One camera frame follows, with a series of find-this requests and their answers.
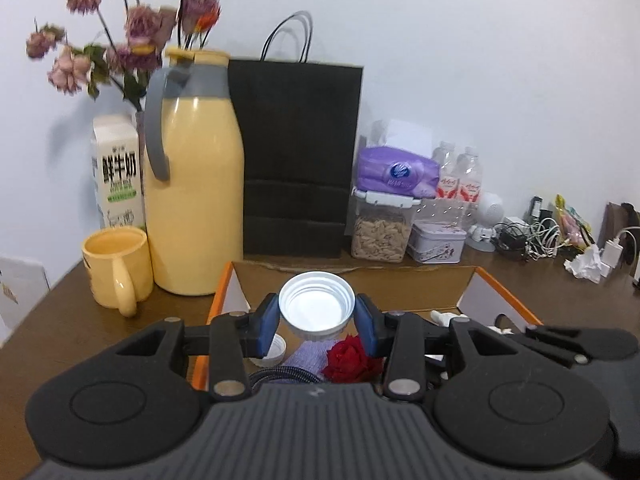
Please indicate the yellow mug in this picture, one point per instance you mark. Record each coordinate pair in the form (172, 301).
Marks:
(115, 265)

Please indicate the yellow thermos jug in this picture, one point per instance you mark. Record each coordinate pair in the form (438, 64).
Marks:
(200, 185)

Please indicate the red cardboard box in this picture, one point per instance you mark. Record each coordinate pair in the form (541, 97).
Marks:
(400, 287)

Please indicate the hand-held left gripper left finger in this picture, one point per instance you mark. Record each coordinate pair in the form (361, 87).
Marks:
(267, 329)

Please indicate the red rose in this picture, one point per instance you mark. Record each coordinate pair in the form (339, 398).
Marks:
(350, 360)

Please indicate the large white plastic lid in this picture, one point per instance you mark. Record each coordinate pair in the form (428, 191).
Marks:
(315, 305)

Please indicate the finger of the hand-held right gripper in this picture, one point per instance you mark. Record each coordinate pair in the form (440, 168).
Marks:
(590, 342)

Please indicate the colourful snack packet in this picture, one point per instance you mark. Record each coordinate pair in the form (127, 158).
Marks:
(570, 220)

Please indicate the white carton box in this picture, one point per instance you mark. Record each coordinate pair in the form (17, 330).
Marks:
(22, 290)

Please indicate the purple tissue pack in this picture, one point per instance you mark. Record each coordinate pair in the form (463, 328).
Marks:
(395, 172)

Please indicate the brown paper bag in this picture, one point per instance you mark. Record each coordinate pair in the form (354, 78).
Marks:
(617, 220)

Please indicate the white robot-shaped speaker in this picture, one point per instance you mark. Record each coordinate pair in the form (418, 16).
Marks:
(490, 207)

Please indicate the black paper bag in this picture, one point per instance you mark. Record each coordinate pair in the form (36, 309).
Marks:
(295, 160)

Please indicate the crumpled white tissue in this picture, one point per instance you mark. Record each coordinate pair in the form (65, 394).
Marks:
(587, 265)

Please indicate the dried pink flowers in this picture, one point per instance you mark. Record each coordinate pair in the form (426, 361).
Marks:
(142, 22)

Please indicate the small white bottle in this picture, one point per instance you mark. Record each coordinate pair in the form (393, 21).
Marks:
(447, 317)

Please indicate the purple knitted cloth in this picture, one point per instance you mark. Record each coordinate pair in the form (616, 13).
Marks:
(310, 355)

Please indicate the white milk carton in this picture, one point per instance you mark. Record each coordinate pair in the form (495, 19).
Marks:
(117, 175)

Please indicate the white charger plug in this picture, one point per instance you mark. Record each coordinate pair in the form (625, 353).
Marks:
(612, 255)

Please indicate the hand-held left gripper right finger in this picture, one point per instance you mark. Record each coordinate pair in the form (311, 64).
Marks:
(367, 329)

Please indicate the white floral tin box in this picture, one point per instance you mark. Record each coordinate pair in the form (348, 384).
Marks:
(435, 245)

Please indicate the clear food container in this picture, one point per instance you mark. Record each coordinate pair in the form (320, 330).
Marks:
(380, 232)

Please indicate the small white bottle cap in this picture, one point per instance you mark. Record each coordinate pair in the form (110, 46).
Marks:
(275, 347)

